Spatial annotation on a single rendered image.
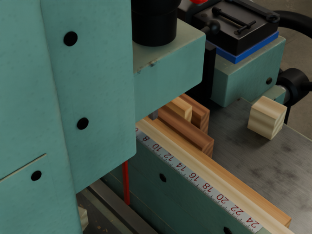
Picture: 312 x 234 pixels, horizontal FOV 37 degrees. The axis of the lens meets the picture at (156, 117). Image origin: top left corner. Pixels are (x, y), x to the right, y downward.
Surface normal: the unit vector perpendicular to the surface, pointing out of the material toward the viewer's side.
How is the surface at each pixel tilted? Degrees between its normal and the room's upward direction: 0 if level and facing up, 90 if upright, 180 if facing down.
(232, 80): 90
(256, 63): 90
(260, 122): 90
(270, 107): 0
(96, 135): 90
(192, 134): 0
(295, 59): 0
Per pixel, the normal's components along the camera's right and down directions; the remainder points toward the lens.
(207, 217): -0.73, 0.46
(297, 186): 0.00, -0.73
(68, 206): 0.68, 0.50
